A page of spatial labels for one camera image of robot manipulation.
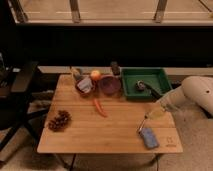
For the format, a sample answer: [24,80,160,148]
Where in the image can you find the dark red grape bunch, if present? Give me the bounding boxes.
[48,110,71,132]

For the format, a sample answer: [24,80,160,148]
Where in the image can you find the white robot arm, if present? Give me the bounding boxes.
[149,76,213,119]

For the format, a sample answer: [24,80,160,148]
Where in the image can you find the green plastic tray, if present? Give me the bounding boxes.
[121,68,172,101]

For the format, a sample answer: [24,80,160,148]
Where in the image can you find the metal spoon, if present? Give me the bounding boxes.
[137,113,149,133]

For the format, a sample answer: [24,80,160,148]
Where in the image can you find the blue sponge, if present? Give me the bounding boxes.
[140,128,159,149]

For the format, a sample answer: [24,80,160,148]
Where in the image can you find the purple bowl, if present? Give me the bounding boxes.
[98,75,121,95]

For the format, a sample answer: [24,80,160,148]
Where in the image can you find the dark small bottle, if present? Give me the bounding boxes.
[110,61,120,76]

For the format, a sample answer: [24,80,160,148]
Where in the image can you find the wooden folding table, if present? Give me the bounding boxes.
[37,74,183,154]

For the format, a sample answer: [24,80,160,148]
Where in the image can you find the orange apple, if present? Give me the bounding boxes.
[90,70,101,81]

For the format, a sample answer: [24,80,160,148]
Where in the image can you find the red bowl with white cloth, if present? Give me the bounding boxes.
[75,77,95,96]

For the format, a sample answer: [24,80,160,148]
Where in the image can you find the black office chair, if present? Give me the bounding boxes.
[0,53,48,152]

